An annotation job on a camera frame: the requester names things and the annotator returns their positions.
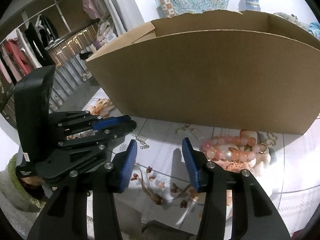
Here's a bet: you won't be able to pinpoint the silver chain necklace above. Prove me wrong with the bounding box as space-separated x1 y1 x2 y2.
132 133 151 150

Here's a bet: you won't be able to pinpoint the orange pink bead bracelet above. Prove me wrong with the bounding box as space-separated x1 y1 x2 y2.
201 128 258 163

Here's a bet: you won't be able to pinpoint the left hand on handle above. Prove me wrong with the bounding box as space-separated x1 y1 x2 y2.
21 176 43 186

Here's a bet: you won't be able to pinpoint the brown cardboard box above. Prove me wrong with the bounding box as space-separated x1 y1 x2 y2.
87 10 319 134

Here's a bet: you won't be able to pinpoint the blue water dispenser bottle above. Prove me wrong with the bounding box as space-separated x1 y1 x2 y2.
238 0 261 11

